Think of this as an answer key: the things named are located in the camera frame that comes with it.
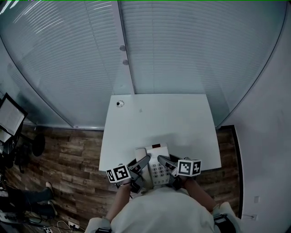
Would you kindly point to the person's left forearm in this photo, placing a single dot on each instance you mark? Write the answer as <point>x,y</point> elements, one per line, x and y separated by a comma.
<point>119,202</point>

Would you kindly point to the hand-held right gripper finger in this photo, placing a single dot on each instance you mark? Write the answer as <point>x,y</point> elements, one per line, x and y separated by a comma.
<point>165,162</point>

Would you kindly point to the wide window blind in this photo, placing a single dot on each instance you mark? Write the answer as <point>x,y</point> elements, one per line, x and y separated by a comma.
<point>200,50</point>
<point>61,63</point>

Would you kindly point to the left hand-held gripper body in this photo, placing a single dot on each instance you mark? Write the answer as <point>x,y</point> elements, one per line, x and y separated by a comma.
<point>118,174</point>

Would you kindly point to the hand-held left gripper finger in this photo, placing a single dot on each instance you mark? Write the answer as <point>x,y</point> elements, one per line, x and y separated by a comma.
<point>143,161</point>

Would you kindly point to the black round stand base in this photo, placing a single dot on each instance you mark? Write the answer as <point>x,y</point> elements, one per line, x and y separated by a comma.
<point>38,144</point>

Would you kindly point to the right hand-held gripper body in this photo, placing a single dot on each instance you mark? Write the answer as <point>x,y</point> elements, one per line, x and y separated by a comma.
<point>188,168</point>

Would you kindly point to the person's right forearm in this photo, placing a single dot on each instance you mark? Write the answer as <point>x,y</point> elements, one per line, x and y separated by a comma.
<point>200,195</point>

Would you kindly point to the person's white shirt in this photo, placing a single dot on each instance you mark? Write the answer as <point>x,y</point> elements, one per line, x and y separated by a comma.
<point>163,211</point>

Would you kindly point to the black framed light panel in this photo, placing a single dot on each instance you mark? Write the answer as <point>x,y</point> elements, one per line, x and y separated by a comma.
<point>10,116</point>

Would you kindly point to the white table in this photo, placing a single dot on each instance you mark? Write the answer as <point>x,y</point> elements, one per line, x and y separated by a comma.
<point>163,118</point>

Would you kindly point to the grey window frame post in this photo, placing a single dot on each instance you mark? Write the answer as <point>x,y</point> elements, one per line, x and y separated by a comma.
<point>124,54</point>

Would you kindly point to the white power strip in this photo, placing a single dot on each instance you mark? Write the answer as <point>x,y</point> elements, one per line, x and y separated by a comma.
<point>73,225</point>

